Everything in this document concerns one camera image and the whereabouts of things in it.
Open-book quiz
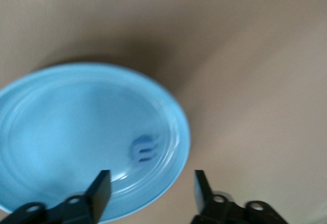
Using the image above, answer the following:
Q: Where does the blue plate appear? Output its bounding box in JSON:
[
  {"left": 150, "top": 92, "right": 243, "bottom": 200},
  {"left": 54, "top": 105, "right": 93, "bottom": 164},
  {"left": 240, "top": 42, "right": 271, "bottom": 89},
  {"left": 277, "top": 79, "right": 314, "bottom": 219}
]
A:
[{"left": 0, "top": 62, "right": 192, "bottom": 222}]

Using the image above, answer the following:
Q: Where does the lavender foam letter m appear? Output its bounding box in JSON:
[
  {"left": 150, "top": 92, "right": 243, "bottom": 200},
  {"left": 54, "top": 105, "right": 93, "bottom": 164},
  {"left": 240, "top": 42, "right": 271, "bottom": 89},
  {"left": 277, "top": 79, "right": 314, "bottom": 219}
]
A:
[{"left": 129, "top": 135, "right": 160, "bottom": 164}]

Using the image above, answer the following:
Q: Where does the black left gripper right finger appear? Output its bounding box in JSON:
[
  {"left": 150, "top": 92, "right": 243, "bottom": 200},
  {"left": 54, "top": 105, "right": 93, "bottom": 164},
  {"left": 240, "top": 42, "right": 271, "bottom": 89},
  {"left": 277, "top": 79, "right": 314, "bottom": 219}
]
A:
[{"left": 193, "top": 169, "right": 288, "bottom": 224}]

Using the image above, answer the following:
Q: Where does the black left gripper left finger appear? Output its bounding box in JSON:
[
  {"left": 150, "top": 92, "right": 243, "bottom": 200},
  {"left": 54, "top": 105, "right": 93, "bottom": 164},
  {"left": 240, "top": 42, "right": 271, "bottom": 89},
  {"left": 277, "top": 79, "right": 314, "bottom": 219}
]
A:
[{"left": 0, "top": 169, "right": 112, "bottom": 224}]

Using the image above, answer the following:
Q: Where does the brown table cover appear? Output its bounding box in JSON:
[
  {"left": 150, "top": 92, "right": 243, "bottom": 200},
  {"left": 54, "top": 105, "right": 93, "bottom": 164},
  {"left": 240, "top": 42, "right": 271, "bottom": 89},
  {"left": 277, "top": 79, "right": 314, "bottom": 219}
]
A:
[{"left": 0, "top": 0, "right": 327, "bottom": 224}]

